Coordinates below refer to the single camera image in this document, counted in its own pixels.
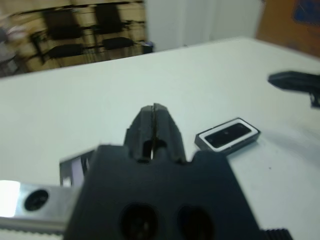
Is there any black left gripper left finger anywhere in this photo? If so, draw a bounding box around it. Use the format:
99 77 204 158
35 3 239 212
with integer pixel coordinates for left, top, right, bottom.
124 104 154 161

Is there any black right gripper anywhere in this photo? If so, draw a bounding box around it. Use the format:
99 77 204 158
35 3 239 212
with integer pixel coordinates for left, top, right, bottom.
267 71 320 109

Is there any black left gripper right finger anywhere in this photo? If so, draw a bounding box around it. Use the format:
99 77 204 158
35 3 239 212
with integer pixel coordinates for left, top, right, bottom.
153 102 188 163

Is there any black box lid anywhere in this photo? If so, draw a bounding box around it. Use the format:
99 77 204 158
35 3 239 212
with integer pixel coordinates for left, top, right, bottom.
59 147 97 187

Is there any black box base white insert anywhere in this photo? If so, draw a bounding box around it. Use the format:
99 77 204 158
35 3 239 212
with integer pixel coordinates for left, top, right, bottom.
194 117 262 153

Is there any orange brown board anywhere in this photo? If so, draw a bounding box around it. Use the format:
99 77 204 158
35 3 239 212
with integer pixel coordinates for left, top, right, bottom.
256 0 320 61

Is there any black mesh chair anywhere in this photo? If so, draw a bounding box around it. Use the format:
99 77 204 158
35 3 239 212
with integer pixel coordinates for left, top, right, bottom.
31 9 85 68
93 3 137 61

